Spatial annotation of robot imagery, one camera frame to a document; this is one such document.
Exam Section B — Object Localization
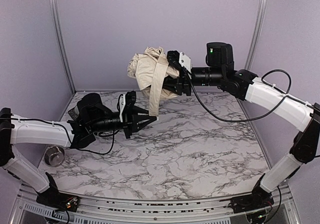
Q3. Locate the steel cup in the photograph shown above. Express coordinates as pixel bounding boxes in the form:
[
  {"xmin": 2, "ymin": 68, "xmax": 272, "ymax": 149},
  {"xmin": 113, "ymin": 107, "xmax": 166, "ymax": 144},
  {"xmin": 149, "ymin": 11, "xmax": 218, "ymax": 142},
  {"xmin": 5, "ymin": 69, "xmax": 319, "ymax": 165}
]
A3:
[{"xmin": 43, "ymin": 146, "xmax": 65, "ymax": 167}]

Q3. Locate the black patterned mat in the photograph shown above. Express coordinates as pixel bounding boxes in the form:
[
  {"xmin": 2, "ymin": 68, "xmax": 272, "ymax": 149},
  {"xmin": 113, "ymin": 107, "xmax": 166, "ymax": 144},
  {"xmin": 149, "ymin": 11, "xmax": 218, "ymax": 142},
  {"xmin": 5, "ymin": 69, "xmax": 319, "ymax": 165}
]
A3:
[{"xmin": 68, "ymin": 108, "xmax": 79, "ymax": 120}]

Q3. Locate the beige folding umbrella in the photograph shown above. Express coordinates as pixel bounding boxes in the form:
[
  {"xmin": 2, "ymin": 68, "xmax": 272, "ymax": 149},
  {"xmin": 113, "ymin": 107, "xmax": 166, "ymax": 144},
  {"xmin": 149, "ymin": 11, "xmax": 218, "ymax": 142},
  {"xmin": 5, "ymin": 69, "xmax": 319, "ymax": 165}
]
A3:
[{"xmin": 127, "ymin": 47, "xmax": 179, "ymax": 117}]

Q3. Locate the front aluminium rail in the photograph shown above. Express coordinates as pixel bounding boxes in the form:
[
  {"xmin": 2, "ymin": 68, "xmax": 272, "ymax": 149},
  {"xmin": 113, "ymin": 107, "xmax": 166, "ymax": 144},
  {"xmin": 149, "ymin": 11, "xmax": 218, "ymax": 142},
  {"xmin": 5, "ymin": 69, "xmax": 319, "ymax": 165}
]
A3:
[{"xmin": 9, "ymin": 184, "xmax": 301, "ymax": 223}]

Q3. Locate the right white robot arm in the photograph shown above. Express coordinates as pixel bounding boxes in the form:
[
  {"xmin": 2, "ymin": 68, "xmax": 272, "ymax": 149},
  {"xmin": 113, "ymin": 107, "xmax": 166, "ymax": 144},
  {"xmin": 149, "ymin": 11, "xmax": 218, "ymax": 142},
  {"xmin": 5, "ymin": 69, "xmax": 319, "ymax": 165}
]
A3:
[{"xmin": 163, "ymin": 42, "xmax": 320, "ymax": 195}]

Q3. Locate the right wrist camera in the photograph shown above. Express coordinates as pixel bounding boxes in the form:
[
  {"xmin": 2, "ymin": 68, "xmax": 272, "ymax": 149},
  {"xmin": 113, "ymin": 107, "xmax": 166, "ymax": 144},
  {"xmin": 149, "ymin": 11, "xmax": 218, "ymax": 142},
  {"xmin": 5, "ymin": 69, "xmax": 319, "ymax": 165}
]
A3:
[{"xmin": 166, "ymin": 50, "xmax": 192, "ymax": 72}]

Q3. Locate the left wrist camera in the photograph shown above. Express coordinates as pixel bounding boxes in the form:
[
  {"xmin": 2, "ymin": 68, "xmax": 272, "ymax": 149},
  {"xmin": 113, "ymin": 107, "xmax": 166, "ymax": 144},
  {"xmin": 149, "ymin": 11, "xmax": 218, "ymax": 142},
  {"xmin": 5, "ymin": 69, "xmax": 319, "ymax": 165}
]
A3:
[{"xmin": 118, "ymin": 91, "xmax": 137, "ymax": 123}]

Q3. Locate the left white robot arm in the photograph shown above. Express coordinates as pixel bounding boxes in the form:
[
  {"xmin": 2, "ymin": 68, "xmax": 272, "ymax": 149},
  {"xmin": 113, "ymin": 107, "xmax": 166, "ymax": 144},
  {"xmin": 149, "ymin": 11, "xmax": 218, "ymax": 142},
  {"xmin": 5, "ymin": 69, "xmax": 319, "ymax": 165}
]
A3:
[{"xmin": 0, "ymin": 91, "xmax": 158, "ymax": 194}]

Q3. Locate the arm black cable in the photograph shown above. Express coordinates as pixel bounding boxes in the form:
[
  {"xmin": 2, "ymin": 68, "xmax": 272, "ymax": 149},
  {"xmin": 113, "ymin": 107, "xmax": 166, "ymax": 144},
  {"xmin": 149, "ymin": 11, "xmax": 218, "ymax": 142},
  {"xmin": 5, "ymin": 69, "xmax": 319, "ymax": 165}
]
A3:
[
  {"xmin": 0, "ymin": 95, "xmax": 126, "ymax": 156},
  {"xmin": 182, "ymin": 63, "xmax": 293, "ymax": 122}
]

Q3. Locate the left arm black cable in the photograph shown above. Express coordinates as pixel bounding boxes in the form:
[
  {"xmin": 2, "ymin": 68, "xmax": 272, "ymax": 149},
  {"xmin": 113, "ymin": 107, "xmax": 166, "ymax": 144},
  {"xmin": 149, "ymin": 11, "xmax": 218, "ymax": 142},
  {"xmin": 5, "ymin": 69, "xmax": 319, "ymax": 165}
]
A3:
[{"xmin": 0, "ymin": 95, "xmax": 126, "ymax": 156}]

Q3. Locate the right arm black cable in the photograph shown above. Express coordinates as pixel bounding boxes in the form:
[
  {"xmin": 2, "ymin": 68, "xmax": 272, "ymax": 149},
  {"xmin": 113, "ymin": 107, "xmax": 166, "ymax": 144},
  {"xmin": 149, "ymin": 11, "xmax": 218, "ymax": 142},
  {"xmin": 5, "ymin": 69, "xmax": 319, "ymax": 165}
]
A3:
[{"xmin": 182, "ymin": 63, "xmax": 293, "ymax": 122}]

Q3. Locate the aluminium frame post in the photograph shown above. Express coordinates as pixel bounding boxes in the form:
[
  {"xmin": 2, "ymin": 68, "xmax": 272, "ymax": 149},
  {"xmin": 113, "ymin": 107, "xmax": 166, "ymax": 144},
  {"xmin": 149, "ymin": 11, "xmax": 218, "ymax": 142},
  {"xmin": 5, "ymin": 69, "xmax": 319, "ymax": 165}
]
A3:
[
  {"xmin": 244, "ymin": 0, "xmax": 268, "ymax": 70},
  {"xmin": 49, "ymin": 0, "xmax": 76, "ymax": 95}
]

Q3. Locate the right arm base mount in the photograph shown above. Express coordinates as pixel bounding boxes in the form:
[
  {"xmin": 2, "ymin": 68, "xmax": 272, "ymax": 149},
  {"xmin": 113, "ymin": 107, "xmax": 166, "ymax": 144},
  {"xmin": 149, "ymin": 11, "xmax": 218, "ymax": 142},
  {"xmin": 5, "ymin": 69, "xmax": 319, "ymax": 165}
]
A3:
[{"xmin": 228, "ymin": 177, "xmax": 274, "ymax": 213}]

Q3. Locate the right aluminium frame post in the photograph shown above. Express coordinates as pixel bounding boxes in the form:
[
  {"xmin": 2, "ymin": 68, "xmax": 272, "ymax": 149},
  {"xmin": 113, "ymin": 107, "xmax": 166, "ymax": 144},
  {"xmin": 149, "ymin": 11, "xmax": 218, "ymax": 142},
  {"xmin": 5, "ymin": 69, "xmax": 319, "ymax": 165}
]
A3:
[{"xmin": 244, "ymin": 0, "xmax": 268, "ymax": 70}]

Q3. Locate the left aluminium frame post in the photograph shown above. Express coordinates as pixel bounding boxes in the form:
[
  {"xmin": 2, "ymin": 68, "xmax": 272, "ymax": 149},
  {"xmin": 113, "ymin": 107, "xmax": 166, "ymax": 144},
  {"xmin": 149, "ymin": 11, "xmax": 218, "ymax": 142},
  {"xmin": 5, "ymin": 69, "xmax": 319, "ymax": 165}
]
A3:
[{"xmin": 49, "ymin": 0, "xmax": 76, "ymax": 95}]

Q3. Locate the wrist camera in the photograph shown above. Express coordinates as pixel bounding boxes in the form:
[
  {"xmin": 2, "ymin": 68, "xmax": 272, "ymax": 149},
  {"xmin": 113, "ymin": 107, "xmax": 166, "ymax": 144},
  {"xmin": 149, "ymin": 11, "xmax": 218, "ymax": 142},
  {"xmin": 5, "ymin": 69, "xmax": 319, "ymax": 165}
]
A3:
[
  {"xmin": 118, "ymin": 91, "xmax": 137, "ymax": 123},
  {"xmin": 166, "ymin": 50, "xmax": 192, "ymax": 72}
]

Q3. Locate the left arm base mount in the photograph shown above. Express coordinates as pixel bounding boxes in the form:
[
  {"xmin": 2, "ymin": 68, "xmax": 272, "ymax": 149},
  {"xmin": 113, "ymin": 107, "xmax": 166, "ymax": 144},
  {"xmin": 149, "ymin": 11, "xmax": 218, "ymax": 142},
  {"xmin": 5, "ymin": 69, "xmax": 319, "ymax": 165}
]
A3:
[{"xmin": 36, "ymin": 172, "xmax": 80, "ymax": 212}]

